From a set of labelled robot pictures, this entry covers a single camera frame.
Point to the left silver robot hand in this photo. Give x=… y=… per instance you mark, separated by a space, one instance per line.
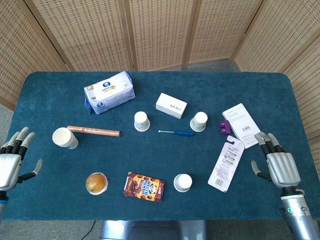
x=8 y=165

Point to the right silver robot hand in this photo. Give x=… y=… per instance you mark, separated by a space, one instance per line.
x=283 y=167

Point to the white paper cup green print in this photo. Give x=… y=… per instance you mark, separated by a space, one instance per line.
x=183 y=182
x=62 y=137
x=141 y=121
x=199 y=121

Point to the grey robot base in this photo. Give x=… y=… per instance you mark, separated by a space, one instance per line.
x=150 y=231

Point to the lavender blister card pack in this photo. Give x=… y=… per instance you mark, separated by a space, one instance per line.
x=226 y=162

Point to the flat white barcode box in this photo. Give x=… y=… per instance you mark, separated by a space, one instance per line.
x=240 y=120

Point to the purple plastic block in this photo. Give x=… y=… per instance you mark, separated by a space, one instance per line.
x=225 y=128

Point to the orange jelly cup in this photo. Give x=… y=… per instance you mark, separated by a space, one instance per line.
x=96 y=183

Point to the brown copper tube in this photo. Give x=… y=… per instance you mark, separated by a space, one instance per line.
x=95 y=130

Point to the white blue tissue pack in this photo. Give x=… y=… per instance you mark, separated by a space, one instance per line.
x=110 y=92

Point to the small white carton box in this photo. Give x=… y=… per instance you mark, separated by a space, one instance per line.
x=171 y=103

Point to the blue table cloth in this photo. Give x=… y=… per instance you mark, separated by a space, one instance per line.
x=150 y=155

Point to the brown Hello Panda box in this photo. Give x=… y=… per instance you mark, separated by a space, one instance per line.
x=143 y=187

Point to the bamboo folding screen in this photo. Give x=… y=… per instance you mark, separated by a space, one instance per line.
x=160 y=32

